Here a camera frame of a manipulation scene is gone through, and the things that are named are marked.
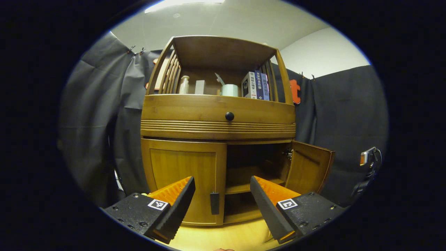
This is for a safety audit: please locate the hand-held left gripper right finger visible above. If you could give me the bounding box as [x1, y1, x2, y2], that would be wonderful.
[250, 175, 345, 244]

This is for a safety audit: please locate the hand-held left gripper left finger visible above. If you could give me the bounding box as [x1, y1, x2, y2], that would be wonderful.
[101, 176, 196, 244]

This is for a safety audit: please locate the wooden shoe cabinet door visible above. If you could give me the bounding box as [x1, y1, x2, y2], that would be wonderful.
[285, 140, 336, 196]
[141, 138, 228, 226]

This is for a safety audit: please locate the wooden double-door shoe cabinet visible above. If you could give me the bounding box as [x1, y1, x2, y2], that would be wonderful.
[140, 35, 337, 227]

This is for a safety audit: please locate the wooden drawer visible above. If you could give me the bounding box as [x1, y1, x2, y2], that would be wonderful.
[140, 94, 297, 140]

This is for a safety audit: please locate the black device with orange tag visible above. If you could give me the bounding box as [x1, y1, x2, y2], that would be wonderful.
[350, 146, 383, 199]

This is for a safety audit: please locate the black backdrop cloth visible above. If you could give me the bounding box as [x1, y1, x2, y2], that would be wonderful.
[57, 31, 389, 208]

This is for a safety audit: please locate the pale purple book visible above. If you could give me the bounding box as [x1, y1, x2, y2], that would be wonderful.
[261, 73, 270, 101]

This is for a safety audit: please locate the white cup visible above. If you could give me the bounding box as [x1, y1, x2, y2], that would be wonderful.
[221, 84, 239, 97]

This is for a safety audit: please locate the ceiling light panel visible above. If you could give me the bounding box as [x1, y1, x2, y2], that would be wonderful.
[145, 0, 225, 14]

